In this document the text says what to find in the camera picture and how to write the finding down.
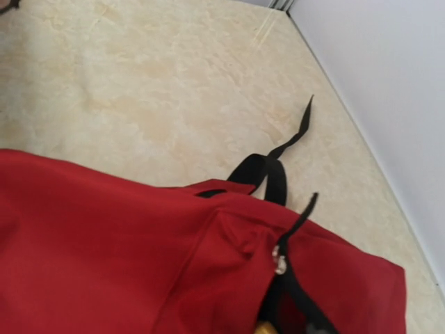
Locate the yellow capped clear tube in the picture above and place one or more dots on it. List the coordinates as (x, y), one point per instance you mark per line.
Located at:
(265, 328)

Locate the dark red student backpack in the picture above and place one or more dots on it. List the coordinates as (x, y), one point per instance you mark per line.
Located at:
(86, 252)

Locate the aluminium corner post right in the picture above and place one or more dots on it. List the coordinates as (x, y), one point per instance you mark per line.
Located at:
(281, 5)

